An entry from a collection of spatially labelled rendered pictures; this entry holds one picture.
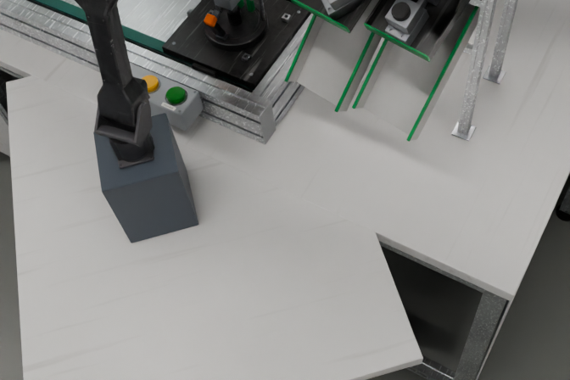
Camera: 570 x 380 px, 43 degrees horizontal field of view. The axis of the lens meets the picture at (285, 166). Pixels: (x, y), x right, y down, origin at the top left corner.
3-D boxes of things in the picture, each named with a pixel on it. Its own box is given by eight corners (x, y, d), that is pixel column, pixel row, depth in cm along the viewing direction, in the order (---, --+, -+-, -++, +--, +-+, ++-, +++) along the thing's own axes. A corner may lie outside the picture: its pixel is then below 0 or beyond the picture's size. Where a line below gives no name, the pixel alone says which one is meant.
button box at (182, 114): (186, 131, 155) (180, 114, 150) (108, 97, 162) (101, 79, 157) (204, 108, 158) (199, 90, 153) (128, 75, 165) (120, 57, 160)
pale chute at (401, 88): (417, 140, 138) (408, 141, 134) (361, 107, 144) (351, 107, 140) (489, 1, 129) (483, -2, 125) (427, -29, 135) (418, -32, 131)
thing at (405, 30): (409, 48, 124) (400, 32, 118) (388, 36, 126) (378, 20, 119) (436, 7, 124) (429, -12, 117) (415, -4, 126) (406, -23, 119)
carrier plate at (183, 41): (255, 90, 153) (254, 83, 151) (163, 53, 161) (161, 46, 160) (311, 15, 164) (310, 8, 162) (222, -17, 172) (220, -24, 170)
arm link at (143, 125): (139, 150, 126) (129, 129, 121) (94, 138, 129) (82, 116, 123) (156, 121, 130) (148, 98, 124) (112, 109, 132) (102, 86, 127)
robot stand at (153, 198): (131, 243, 146) (101, 192, 129) (121, 187, 154) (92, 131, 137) (198, 225, 147) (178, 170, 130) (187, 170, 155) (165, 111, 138)
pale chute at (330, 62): (347, 111, 143) (336, 112, 140) (295, 81, 149) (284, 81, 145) (411, -24, 134) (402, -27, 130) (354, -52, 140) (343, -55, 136)
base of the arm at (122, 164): (119, 169, 132) (109, 150, 127) (114, 141, 135) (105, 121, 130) (157, 159, 132) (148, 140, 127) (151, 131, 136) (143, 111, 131)
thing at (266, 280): (35, 476, 126) (28, 472, 123) (10, 89, 175) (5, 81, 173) (421, 363, 131) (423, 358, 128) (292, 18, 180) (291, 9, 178)
